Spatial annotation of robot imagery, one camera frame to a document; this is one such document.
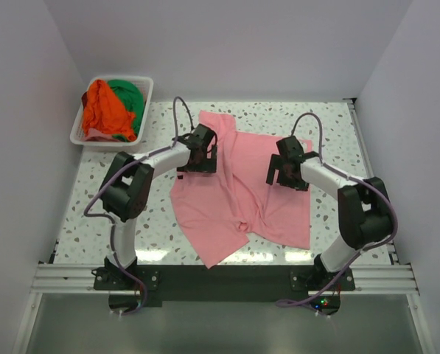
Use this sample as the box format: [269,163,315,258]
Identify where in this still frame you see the green t shirt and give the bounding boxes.
[108,80,145,142]

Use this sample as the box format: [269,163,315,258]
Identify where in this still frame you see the white plastic basket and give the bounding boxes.
[70,74,154,151]

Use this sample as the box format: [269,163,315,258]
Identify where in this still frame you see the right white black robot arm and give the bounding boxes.
[266,136,397,290]

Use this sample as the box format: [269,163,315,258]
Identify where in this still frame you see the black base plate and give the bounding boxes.
[91,264,355,314]

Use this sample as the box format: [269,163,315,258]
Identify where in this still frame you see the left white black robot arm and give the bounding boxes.
[100,124,218,289]

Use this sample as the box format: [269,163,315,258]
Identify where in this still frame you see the dark red garment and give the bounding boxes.
[81,91,88,108]

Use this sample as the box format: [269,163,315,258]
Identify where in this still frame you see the aluminium frame rail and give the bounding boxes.
[29,97,422,296]

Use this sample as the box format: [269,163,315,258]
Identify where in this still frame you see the orange t shirt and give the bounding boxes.
[82,79,116,136]

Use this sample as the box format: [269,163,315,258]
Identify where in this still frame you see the pink t shirt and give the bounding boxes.
[170,111,310,268]

